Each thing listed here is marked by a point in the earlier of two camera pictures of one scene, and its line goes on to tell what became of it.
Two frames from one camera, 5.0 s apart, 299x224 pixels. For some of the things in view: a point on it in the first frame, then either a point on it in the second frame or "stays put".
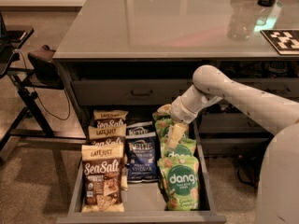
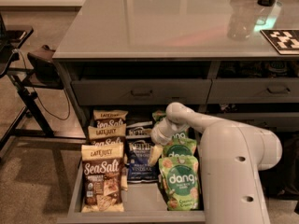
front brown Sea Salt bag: (102, 173) stays put
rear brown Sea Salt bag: (109, 118) stays put
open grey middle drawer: (144, 202) stays put
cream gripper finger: (175, 134) -> (155, 152)
